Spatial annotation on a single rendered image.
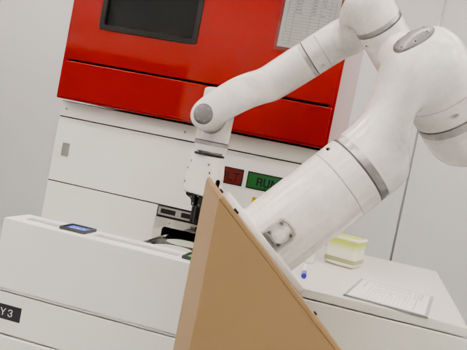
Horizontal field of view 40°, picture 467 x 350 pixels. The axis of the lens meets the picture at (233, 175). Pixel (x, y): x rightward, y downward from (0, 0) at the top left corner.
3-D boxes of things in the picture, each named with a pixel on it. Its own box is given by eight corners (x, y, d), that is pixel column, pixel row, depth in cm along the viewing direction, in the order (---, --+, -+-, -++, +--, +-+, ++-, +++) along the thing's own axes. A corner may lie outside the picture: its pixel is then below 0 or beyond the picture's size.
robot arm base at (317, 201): (306, 303, 88) (411, 221, 89) (222, 194, 89) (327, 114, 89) (292, 285, 107) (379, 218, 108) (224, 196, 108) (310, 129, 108)
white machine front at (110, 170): (42, 228, 197) (66, 100, 195) (300, 291, 180) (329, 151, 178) (37, 228, 194) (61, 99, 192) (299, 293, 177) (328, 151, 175)
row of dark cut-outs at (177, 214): (158, 213, 187) (159, 205, 187) (304, 247, 177) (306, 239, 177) (157, 214, 186) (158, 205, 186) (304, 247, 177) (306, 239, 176)
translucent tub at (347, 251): (333, 259, 154) (338, 231, 154) (363, 267, 151) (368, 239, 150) (322, 261, 148) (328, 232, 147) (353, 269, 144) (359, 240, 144)
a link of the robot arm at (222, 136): (222, 144, 151) (232, 145, 160) (233, 89, 150) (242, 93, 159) (189, 137, 153) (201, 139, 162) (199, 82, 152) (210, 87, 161)
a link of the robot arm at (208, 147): (187, 137, 157) (184, 148, 158) (210, 142, 151) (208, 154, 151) (212, 141, 163) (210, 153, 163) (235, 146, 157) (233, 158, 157)
